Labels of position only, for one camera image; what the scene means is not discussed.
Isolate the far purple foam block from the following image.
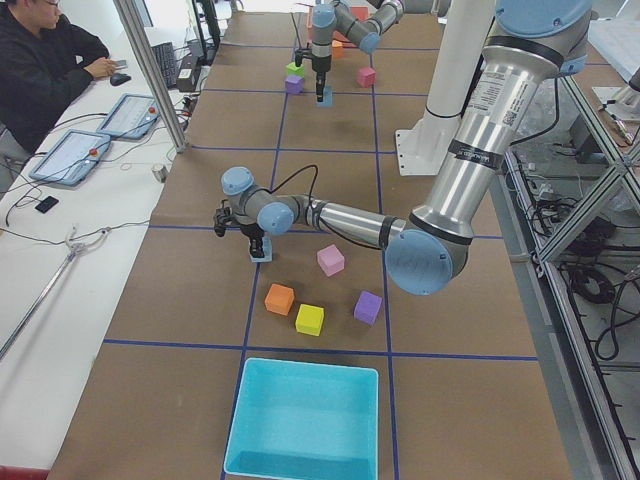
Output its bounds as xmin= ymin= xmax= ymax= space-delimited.
xmin=285 ymin=75 xmax=304 ymax=95

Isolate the seated person black jacket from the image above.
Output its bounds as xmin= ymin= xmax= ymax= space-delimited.
xmin=0 ymin=0 xmax=117 ymax=155

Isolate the black keyboard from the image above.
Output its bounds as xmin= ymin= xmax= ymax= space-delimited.
xmin=151 ymin=42 xmax=179 ymax=89

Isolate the green foam block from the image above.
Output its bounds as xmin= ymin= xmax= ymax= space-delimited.
xmin=285 ymin=62 xmax=305 ymax=78

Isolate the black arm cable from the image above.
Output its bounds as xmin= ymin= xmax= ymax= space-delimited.
xmin=269 ymin=165 xmax=321 ymax=201

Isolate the far teach pendant tablet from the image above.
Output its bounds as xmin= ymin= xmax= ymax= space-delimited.
xmin=96 ymin=93 xmax=159 ymax=140

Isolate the far magenta foam block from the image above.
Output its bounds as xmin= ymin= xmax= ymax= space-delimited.
xmin=356 ymin=67 xmax=376 ymax=88

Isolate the near teach pendant tablet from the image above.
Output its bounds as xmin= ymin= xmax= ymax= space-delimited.
xmin=29 ymin=130 xmax=111 ymax=187

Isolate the black smartphone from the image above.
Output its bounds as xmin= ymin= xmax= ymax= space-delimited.
xmin=35 ymin=196 xmax=59 ymax=214

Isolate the small metal cylinder weight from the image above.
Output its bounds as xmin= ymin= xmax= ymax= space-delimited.
xmin=152 ymin=164 xmax=168 ymax=183

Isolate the cyan plastic bin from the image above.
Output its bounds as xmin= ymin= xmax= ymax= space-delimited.
xmin=223 ymin=358 xmax=379 ymax=479

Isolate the aluminium frame post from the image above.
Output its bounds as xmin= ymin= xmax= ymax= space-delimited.
xmin=113 ymin=0 xmax=187 ymax=154

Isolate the yellow foam block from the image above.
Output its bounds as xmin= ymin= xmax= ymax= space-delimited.
xmin=295 ymin=304 xmax=325 ymax=336

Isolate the metal reacher grabber tool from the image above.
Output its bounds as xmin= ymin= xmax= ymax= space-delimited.
xmin=1 ymin=227 xmax=113 ymax=360

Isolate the red plastic bin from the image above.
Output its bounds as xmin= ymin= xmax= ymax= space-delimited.
xmin=306 ymin=6 xmax=370 ymax=48

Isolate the near orange foam block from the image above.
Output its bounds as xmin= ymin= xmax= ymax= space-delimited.
xmin=264 ymin=283 xmax=295 ymax=316

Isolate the black computer mouse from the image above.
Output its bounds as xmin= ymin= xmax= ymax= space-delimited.
xmin=109 ymin=73 xmax=131 ymax=86

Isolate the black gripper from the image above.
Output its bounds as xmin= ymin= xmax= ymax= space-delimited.
xmin=311 ymin=55 xmax=332 ymax=103
xmin=239 ymin=223 xmax=264 ymax=257

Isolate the light blue foam block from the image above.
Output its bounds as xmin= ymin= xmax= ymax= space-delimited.
xmin=316 ymin=85 xmax=333 ymax=108
xmin=249 ymin=236 xmax=272 ymax=263

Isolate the near purple foam block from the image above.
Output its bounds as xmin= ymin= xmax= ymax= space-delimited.
xmin=353 ymin=291 xmax=382 ymax=325

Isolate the purple foam block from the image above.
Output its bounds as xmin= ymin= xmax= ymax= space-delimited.
xmin=285 ymin=75 xmax=304 ymax=95
xmin=353 ymin=291 xmax=382 ymax=325

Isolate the near light pink foam block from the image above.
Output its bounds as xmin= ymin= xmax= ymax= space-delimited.
xmin=316 ymin=244 xmax=345 ymax=277

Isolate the teach pendant tablet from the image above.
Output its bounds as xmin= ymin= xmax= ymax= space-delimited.
xmin=29 ymin=130 xmax=111 ymax=187
xmin=96 ymin=93 xmax=159 ymax=140

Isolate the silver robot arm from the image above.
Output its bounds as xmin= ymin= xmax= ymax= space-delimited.
xmin=214 ymin=1 xmax=592 ymax=295
xmin=295 ymin=0 xmax=451 ymax=106

